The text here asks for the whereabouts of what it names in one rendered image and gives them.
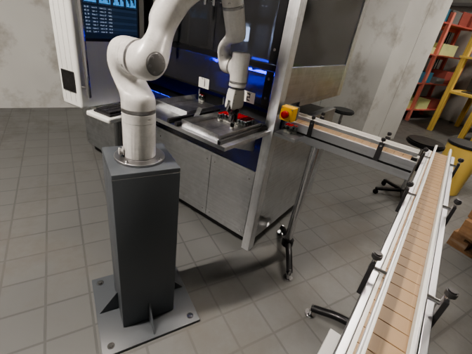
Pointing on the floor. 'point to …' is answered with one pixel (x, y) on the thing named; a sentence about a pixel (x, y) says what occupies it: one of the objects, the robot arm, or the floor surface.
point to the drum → (461, 148)
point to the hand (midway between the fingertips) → (232, 118)
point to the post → (279, 88)
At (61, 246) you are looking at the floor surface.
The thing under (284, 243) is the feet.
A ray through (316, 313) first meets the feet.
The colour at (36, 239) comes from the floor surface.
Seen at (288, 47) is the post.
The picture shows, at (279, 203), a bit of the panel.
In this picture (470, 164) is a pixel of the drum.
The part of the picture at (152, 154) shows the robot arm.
